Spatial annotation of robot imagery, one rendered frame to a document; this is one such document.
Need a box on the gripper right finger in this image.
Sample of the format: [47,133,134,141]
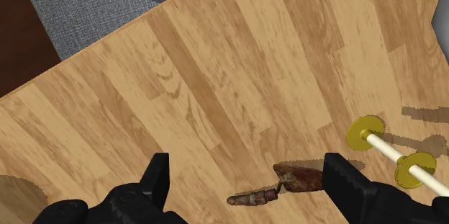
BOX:
[321,152,449,224]

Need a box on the rusty brown trowel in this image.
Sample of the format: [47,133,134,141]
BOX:
[226,163,325,207]

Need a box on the white rod with yellow discs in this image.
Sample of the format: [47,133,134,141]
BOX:
[345,115,449,197]

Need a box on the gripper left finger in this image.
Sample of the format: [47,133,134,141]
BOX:
[32,152,189,224]

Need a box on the dark brown furniture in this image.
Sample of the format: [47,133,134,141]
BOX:
[0,0,63,99]

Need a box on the grey rounded object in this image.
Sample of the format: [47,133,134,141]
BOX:
[430,0,449,62]

